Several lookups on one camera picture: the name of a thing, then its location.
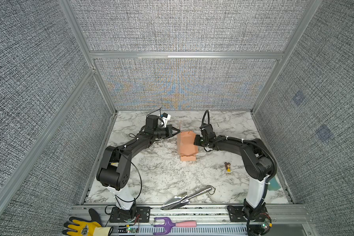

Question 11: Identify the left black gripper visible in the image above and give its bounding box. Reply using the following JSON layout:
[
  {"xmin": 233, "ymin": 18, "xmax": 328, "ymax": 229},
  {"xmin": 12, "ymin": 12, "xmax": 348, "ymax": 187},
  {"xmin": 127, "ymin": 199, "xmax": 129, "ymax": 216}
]
[{"xmin": 153, "ymin": 125, "xmax": 180, "ymax": 140}]

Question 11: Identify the pink paper box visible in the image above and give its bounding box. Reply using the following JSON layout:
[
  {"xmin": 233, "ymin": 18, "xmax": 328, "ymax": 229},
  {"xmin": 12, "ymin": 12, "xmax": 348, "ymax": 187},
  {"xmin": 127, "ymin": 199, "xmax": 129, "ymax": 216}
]
[{"xmin": 177, "ymin": 131, "xmax": 198, "ymax": 161}]

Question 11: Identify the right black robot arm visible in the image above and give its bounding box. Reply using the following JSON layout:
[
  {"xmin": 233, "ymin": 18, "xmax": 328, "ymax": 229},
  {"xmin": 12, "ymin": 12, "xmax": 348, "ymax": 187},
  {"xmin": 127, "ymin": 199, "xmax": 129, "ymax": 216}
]
[{"xmin": 194, "ymin": 123, "xmax": 277, "ymax": 222}]

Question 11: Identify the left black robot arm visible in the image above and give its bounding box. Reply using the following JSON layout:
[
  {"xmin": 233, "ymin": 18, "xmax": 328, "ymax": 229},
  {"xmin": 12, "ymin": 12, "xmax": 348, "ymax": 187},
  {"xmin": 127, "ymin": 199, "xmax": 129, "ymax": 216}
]
[{"xmin": 96, "ymin": 113, "xmax": 181, "ymax": 222}]

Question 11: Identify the small brown yellow figurine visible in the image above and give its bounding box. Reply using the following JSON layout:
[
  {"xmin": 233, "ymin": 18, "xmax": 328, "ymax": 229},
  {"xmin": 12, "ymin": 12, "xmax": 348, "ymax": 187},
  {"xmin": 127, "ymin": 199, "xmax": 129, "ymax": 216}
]
[{"xmin": 224, "ymin": 162, "xmax": 231, "ymax": 173}]

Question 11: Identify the metal garden trowel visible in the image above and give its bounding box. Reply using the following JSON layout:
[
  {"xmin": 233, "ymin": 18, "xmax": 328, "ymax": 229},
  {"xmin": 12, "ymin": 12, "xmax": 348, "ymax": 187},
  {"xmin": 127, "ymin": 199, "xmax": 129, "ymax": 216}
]
[{"xmin": 160, "ymin": 185, "xmax": 216, "ymax": 210}]

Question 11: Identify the teal sponge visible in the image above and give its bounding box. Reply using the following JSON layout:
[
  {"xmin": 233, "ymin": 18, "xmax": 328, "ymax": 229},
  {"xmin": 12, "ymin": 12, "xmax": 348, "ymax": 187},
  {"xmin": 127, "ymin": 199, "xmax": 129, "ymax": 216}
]
[{"xmin": 268, "ymin": 178, "xmax": 281, "ymax": 191}]

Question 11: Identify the purple pink hand rake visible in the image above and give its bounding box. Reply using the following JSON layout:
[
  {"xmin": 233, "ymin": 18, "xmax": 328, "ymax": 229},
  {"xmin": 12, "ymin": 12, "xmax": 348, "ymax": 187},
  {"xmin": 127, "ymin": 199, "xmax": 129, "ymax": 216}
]
[{"xmin": 153, "ymin": 217, "xmax": 197, "ymax": 236}]

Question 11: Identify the yellow black work glove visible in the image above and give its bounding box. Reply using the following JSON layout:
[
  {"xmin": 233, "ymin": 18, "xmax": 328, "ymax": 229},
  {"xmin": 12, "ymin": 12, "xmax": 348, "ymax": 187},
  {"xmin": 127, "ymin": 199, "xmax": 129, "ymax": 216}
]
[{"xmin": 62, "ymin": 208, "xmax": 112, "ymax": 236}]

